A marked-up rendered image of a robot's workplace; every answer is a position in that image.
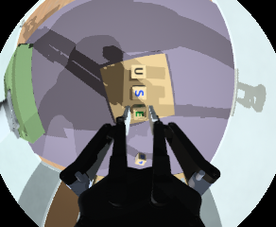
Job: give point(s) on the beige letter block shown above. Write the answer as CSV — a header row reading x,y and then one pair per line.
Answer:
x,y
139,92
138,71
140,159
139,111

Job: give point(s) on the tan flat mat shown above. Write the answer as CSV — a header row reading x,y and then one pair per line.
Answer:
x,y
118,85

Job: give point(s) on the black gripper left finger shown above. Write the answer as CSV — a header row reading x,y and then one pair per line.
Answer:
x,y
79,175

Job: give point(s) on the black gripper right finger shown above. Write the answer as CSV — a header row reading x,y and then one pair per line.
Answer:
x,y
199,172

